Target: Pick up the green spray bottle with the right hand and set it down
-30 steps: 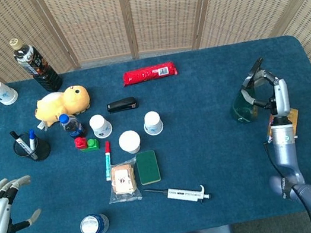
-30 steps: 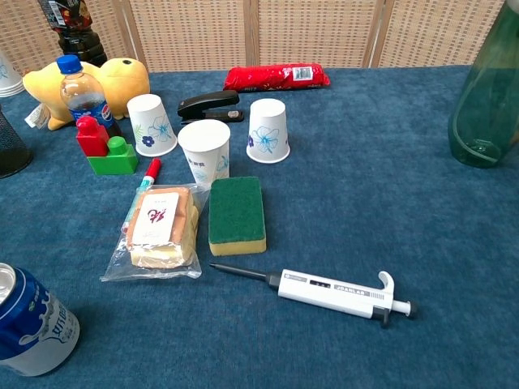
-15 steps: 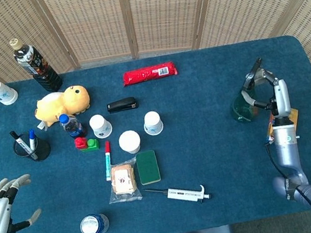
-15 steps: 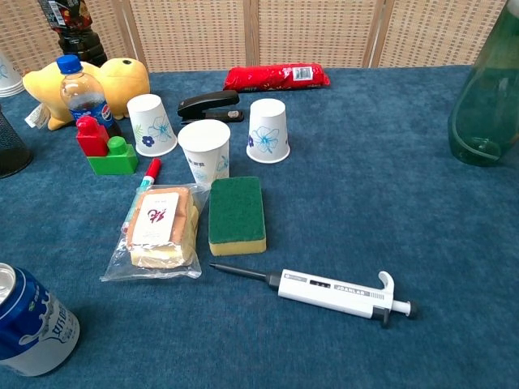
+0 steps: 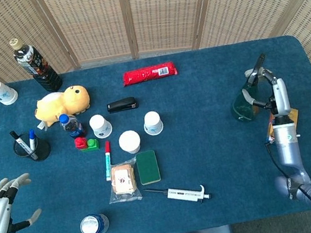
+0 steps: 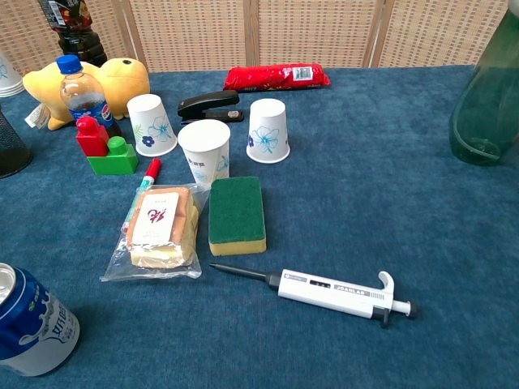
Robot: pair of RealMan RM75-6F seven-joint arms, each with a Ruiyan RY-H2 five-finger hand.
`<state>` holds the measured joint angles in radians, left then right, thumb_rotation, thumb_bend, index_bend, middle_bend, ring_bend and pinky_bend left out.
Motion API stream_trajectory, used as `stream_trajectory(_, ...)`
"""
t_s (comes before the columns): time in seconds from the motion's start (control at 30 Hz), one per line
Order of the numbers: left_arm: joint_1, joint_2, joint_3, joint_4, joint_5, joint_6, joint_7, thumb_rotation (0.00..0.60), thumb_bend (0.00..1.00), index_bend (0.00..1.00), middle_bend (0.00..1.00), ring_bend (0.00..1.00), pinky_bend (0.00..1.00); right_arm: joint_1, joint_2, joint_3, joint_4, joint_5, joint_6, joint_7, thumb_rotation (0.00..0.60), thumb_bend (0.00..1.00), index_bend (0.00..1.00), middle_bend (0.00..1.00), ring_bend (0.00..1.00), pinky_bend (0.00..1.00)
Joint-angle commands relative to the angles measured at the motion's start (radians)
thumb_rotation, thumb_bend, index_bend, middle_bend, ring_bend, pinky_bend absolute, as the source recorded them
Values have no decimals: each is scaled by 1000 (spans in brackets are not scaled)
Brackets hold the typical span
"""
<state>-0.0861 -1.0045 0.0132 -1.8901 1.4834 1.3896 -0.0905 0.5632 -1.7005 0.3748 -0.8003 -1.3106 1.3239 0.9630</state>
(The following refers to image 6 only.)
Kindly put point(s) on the green glass flask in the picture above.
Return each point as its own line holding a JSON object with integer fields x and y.
{"x": 486, "y": 101}

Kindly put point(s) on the small Pepsi bottle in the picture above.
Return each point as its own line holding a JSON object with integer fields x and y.
{"x": 81, "y": 93}

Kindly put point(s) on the dark tea bottle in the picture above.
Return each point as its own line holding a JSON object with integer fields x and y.
{"x": 81, "y": 44}

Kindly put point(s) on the green and yellow sponge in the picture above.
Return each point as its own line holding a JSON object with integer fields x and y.
{"x": 235, "y": 210}

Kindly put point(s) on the white floral paper cup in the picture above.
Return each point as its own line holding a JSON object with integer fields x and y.
{"x": 202, "y": 146}
{"x": 152, "y": 125}
{"x": 267, "y": 129}

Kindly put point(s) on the blue table cloth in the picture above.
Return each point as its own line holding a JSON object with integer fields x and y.
{"x": 344, "y": 182}

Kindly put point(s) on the black stapler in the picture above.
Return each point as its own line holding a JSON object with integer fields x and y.
{"x": 211, "y": 99}

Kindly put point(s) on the red-capped marker pen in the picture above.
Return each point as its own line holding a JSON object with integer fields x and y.
{"x": 153, "y": 168}

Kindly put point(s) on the white lab pipette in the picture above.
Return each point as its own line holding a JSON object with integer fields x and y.
{"x": 324, "y": 291}

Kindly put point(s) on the red snack package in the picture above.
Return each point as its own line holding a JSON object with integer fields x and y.
{"x": 263, "y": 77}

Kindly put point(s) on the green toy block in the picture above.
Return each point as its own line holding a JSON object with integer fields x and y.
{"x": 117, "y": 160}

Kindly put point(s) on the woven folding screen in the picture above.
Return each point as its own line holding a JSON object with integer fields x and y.
{"x": 194, "y": 32}

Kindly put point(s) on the red toy block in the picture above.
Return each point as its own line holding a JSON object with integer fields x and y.
{"x": 91, "y": 139}

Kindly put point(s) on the yellow plush toy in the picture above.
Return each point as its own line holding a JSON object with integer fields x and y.
{"x": 121, "y": 81}

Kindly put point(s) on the black mesh pen holder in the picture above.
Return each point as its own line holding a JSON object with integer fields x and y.
{"x": 12, "y": 154}

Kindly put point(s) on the blue and white can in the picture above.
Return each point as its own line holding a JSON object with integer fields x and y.
{"x": 36, "y": 332}

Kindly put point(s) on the white paper cup far left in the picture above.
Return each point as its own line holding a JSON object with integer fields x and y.
{"x": 8, "y": 81}

